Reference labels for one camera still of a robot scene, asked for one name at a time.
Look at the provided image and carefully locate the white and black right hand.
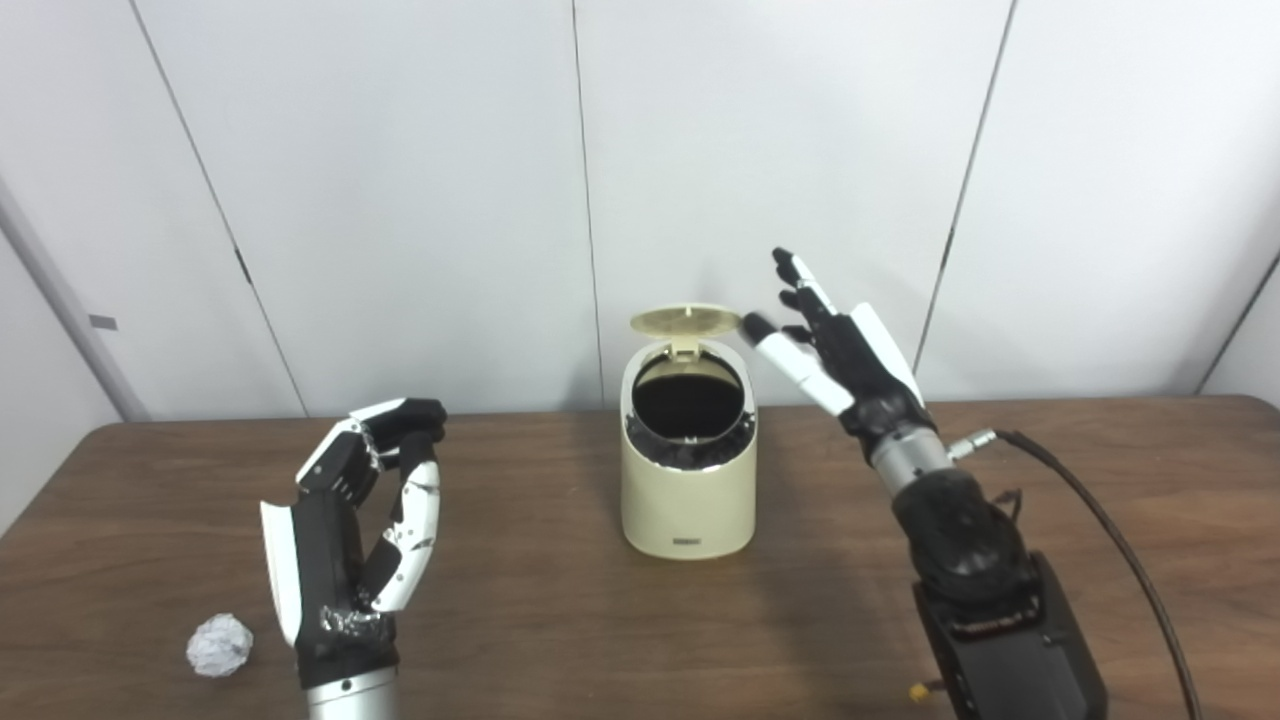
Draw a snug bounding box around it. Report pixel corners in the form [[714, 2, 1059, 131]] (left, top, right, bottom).
[[741, 248, 936, 446]]

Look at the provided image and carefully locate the white and black left hand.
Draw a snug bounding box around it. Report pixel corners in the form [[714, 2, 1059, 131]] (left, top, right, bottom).
[[260, 398, 448, 691]]

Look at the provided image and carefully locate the white paper ball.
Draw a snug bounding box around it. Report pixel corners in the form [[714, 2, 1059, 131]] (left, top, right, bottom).
[[186, 614, 254, 678]]

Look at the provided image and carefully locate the round cream bin lid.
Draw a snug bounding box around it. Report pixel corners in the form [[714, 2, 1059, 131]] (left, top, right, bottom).
[[630, 303, 743, 361]]

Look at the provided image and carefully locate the cream-colored cylindrical bin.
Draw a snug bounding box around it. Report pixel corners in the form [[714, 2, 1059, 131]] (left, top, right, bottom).
[[619, 303, 758, 560]]

